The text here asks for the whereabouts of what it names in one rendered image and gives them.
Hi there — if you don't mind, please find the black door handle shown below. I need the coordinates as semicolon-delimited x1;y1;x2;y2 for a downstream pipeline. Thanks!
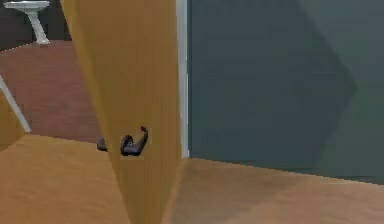
96;137;109;153
119;125;150;157

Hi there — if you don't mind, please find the white pedestal sink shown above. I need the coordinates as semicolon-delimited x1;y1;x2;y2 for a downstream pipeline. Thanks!
3;0;52;45

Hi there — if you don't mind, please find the yellow wooden room door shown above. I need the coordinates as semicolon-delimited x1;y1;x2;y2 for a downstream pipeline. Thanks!
60;0;183;224

